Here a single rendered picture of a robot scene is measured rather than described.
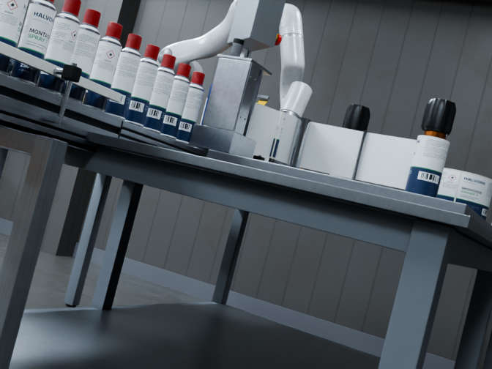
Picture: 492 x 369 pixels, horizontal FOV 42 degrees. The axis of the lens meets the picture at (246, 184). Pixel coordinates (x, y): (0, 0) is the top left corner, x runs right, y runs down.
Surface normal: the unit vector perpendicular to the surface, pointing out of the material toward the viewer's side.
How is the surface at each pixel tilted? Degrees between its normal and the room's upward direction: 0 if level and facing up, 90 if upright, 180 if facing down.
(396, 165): 90
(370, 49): 90
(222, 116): 90
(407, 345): 90
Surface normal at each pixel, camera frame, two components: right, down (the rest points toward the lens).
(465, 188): -0.10, -0.06
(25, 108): 0.86, 0.21
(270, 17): 0.46, 0.09
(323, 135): -0.37, -0.13
